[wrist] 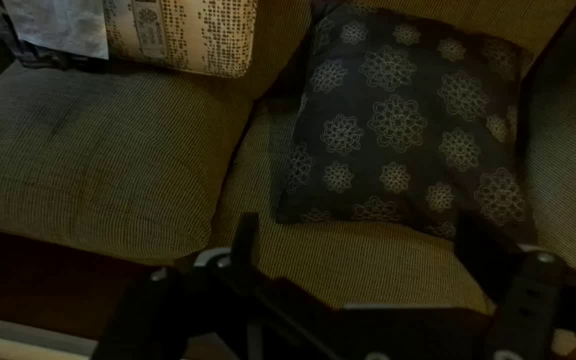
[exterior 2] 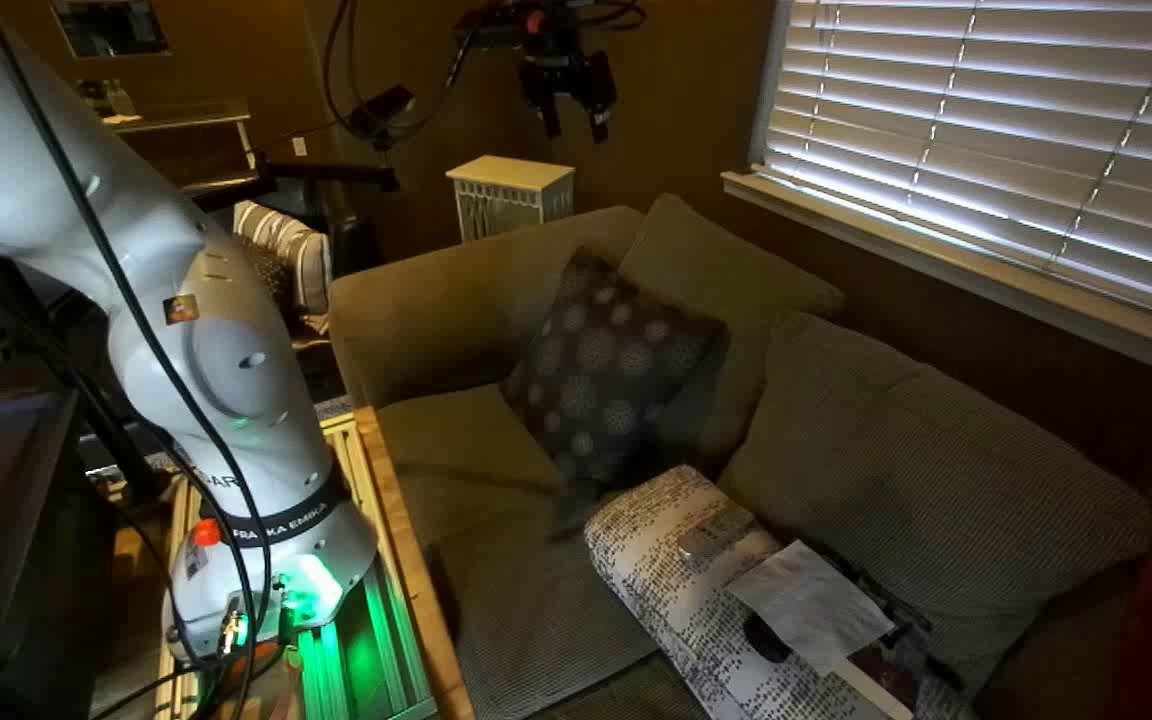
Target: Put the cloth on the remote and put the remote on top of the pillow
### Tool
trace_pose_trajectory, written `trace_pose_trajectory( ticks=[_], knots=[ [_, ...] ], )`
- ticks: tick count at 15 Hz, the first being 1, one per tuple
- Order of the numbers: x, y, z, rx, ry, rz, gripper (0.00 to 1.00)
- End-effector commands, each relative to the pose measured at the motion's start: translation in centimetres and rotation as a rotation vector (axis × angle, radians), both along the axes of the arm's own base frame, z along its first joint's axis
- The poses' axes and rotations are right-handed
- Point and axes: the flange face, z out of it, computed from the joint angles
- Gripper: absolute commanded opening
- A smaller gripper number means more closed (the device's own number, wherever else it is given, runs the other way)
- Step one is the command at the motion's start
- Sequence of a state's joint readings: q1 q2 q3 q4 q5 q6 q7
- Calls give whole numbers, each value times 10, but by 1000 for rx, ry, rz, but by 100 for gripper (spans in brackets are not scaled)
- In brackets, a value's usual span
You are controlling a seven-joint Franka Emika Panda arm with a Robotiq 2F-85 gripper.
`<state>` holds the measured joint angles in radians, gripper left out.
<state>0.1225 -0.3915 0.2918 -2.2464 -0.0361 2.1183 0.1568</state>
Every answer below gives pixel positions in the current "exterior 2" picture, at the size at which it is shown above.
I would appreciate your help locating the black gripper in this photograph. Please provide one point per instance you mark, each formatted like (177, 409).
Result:
(563, 52)

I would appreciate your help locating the striped folded towel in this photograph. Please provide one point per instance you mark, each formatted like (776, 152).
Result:
(287, 255)

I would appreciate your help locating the black remote control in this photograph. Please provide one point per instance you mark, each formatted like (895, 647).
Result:
(769, 642)

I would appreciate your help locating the dark floral throw pillow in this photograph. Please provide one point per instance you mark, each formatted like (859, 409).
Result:
(608, 375)

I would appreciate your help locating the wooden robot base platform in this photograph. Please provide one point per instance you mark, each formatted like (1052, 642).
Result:
(390, 585)

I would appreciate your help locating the grey fabric sofa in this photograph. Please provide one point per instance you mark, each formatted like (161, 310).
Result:
(499, 533)

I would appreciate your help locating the dark red magazine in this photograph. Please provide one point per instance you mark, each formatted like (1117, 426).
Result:
(897, 683)

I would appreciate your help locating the framed wall picture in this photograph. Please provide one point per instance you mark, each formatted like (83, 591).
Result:
(104, 27)

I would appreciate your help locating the white window sill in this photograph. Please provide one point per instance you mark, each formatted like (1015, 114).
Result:
(979, 274)

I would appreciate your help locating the black camera on stand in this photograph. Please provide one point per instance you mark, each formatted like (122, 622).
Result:
(381, 114)

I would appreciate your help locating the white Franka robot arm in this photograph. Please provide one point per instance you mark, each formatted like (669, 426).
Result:
(217, 361)

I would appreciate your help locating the white wall shelf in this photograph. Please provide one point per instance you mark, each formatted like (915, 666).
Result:
(191, 141)

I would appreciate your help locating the white black-dotted pillow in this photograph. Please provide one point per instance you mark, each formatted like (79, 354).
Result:
(681, 585)

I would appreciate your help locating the silver remote control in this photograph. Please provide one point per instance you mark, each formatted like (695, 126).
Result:
(716, 533)

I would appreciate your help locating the small grey sofa back cushion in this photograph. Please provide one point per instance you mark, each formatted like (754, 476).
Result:
(749, 294)

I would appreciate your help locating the white cloth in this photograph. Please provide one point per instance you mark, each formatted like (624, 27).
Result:
(811, 600)

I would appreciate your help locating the white window blinds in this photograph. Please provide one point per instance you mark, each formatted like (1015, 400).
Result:
(1002, 133)

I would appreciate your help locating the small olive back cushion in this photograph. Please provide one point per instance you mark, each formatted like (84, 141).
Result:
(949, 494)

